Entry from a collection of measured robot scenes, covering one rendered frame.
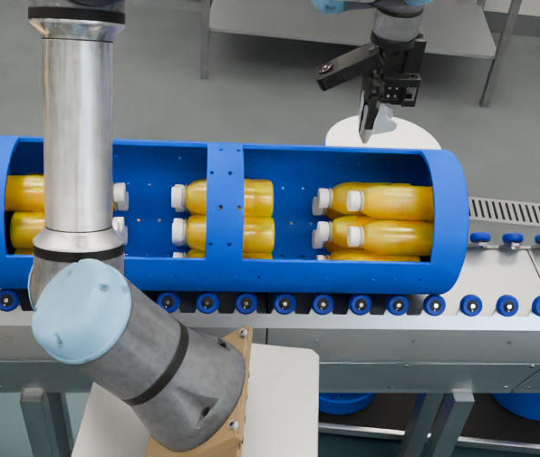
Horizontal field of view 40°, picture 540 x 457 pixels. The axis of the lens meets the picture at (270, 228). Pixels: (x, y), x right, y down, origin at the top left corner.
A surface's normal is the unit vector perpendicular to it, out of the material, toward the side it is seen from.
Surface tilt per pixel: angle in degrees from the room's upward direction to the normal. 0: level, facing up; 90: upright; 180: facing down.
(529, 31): 76
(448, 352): 71
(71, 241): 16
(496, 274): 0
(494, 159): 0
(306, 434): 0
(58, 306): 39
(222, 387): 34
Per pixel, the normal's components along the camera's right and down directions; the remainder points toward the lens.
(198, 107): 0.07, -0.75
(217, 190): 0.10, -0.30
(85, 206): 0.42, 0.22
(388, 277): 0.05, 0.73
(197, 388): 0.34, -0.11
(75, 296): -0.57, -0.57
